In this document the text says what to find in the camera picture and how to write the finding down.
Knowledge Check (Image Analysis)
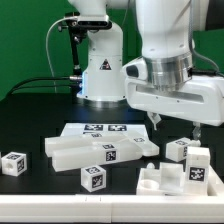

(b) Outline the white flat chair back panel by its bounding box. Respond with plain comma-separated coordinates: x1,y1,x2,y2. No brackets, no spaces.
61,123,147,136

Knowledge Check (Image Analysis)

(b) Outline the black cable bundle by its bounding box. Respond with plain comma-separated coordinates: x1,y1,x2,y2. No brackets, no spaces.
4,74,84,98

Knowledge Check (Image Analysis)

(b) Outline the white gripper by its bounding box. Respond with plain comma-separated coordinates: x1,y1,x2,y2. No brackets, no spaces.
125,76,224,140

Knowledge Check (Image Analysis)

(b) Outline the black camera on stand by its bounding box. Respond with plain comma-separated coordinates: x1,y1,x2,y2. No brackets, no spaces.
58,12,112,34

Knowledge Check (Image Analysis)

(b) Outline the white long side bar lower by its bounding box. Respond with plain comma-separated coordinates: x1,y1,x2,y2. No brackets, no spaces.
52,137,159,172

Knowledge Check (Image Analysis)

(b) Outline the white chair seat part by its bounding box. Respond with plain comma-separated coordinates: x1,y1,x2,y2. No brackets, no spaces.
136,162,208,196

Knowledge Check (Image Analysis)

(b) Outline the white cube nut with tag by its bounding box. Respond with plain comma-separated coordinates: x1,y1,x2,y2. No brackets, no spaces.
81,165,106,192

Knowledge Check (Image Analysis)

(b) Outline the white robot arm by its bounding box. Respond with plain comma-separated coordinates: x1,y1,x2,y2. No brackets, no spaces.
68,0,224,131

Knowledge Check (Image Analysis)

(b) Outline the grey cable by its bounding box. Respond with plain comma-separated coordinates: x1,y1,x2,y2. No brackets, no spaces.
45,17,73,94

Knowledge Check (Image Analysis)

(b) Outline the white long side bar upper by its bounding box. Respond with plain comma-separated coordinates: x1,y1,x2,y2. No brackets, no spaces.
45,133,126,157

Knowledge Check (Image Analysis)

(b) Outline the white long side bar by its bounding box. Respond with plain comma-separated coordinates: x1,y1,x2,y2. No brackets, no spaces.
52,137,159,172
45,133,126,157

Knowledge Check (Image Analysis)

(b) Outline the white L-shaped border fence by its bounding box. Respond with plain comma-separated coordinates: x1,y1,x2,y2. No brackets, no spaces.
0,173,224,223

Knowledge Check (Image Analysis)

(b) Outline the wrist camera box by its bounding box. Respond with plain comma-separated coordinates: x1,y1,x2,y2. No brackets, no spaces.
122,57,148,81

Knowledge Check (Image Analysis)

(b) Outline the white cube nut far left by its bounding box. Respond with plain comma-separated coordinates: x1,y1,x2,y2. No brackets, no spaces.
1,152,27,176

